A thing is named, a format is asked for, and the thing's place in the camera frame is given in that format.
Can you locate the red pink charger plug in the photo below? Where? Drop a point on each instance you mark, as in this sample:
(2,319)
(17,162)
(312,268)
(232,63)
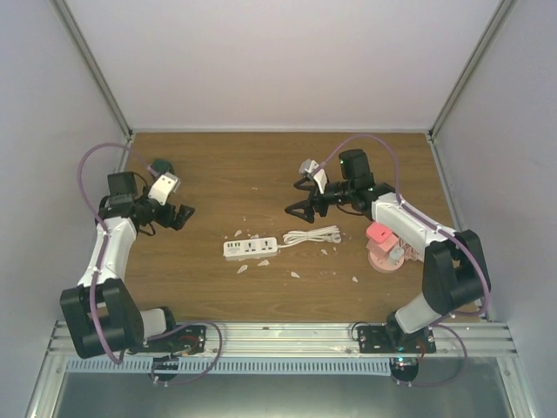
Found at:
(378,233)

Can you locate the aluminium front rail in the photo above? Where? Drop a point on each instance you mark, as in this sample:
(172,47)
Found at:
(335,340)

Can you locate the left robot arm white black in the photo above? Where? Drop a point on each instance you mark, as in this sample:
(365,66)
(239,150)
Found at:
(99,311)

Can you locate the white power strip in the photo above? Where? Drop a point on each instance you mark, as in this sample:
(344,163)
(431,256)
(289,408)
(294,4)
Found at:
(254,248)

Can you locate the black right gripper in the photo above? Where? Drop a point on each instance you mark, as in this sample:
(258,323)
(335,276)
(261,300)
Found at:
(306,205)

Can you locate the slotted grey cable duct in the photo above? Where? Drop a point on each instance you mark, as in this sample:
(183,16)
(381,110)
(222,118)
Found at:
(339,366)

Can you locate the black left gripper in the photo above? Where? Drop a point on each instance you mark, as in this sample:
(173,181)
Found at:
(179,219)

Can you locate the small grey white plug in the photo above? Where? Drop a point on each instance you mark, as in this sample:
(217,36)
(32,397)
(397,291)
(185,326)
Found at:
(396,255)

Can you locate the dark green cube plug adapter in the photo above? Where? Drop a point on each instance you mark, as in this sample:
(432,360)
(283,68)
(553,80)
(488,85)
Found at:
(162,166)

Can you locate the pink round socket tower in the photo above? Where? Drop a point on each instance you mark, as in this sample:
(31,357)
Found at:
(378,254)

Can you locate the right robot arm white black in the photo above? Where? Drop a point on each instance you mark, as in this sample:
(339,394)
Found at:
(454,267)

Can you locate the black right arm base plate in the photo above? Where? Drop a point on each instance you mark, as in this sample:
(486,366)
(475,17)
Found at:
(384,339)

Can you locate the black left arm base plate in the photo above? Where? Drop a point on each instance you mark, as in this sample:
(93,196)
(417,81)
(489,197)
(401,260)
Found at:
(187,341)

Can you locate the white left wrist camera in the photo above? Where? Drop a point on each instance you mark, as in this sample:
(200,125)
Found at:
(163,187)

